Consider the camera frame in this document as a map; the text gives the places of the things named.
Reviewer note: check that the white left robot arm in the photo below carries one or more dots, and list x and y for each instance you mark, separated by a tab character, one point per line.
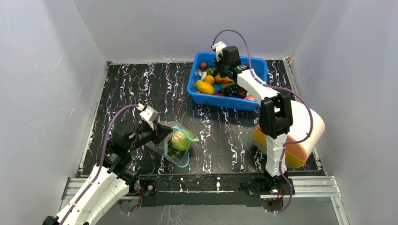
111	180

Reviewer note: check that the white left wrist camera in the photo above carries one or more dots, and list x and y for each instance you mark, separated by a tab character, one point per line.
148	114

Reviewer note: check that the small orange toy fruit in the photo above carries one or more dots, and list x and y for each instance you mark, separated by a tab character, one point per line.
209	79

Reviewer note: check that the yellow toy mango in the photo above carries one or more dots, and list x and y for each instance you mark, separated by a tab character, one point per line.
205	87

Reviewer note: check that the black toy grape bunch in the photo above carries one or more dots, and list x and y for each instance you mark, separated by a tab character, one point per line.
229	90

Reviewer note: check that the green toy pea cluster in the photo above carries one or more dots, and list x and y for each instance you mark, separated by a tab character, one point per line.
210	71

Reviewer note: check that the black front rail frame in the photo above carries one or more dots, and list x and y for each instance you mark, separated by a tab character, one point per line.
230	189

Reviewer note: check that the blue plastic bin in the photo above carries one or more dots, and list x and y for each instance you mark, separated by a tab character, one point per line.
260	67

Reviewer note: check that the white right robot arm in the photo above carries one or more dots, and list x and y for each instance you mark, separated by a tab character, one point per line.
275	110

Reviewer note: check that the dark red toy fruit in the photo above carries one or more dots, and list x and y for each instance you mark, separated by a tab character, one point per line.
241	93

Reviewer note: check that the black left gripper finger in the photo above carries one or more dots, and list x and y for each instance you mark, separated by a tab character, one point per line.
163	129
160	138

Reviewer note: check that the red toy pepper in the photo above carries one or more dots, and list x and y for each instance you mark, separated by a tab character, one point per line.
226	82

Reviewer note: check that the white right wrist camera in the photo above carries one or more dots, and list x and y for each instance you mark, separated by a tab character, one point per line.
217	48

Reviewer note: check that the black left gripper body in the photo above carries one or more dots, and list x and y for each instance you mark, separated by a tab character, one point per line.
144	135

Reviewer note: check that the green toy cabbage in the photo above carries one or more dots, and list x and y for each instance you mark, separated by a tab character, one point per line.
181	140

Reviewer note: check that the yellow toy banana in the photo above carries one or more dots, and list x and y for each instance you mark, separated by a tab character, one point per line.
219	79

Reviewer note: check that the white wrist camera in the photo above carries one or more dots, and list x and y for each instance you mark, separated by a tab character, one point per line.
217	48
148	114

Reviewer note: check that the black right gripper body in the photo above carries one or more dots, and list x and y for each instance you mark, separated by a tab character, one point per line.
221	68

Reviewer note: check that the pink toy peach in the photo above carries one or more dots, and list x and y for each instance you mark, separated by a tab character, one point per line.
250	97

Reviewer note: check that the clear zip top bag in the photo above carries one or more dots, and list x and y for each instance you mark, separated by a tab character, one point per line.
162	149

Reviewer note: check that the dark purple toy plum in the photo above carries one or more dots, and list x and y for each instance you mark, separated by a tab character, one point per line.
215	70

